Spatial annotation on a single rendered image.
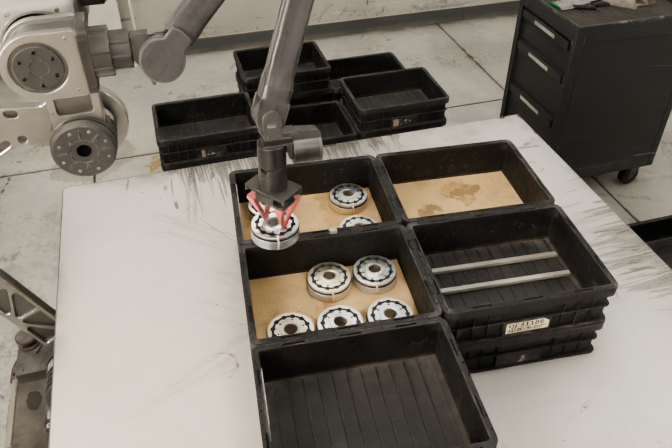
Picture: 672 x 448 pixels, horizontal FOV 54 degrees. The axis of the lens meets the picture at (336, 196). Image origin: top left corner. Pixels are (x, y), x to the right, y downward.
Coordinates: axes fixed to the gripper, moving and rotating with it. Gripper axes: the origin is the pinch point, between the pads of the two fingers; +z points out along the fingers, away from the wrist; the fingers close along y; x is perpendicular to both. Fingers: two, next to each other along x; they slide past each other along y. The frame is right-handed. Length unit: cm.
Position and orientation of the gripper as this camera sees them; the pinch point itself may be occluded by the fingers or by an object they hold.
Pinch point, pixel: (274, 219)
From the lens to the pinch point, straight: 140.8
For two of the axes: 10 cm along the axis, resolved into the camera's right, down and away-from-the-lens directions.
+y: -8.3, -3.6, 4.3
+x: -5.6, 5.0, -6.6
